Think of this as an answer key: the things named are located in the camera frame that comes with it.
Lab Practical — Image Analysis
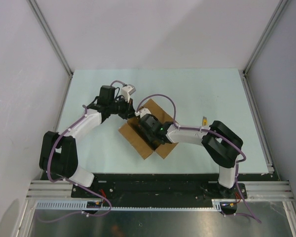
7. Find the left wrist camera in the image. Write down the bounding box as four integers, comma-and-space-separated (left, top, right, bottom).
120, 84, 136, 103

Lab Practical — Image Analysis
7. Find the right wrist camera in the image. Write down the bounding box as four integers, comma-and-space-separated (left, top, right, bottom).
134, 107, 151, 121

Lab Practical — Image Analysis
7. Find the yellow utility knife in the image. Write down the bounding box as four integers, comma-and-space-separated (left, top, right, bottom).
202, 117, 209, 126

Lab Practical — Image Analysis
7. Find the brown cardboard express box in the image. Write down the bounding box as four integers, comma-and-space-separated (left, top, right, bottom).
118, 99, 177, 159

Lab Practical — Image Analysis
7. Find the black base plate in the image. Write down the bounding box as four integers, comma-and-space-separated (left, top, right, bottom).
40, 172, 279, 203

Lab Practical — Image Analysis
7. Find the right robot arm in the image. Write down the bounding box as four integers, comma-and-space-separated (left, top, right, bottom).
139, 114, 246, 198

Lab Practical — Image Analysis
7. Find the grey slotted cable duct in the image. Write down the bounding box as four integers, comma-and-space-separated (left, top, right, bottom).
36, 199, 225, 212

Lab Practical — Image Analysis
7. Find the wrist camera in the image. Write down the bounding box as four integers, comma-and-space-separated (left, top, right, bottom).
120, 84, 136, 103
134, 107, 151, 121

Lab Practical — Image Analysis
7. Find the left aluminium frame post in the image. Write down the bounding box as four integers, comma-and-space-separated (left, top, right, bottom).
26, 0, 73, 78

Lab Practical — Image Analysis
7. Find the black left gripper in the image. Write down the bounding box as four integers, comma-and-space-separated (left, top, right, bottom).
109, 95, 137, 120

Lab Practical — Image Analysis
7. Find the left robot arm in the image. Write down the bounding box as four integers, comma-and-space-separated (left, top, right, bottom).
39, 84, 136, 198

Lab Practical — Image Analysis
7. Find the aluminium frame post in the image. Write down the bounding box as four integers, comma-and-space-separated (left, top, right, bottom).
242, 0, 292, 75
26, 0, 73, 78

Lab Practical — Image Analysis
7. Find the right aluminium frame post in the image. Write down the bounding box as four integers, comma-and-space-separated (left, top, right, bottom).
242, 0, 292, 75

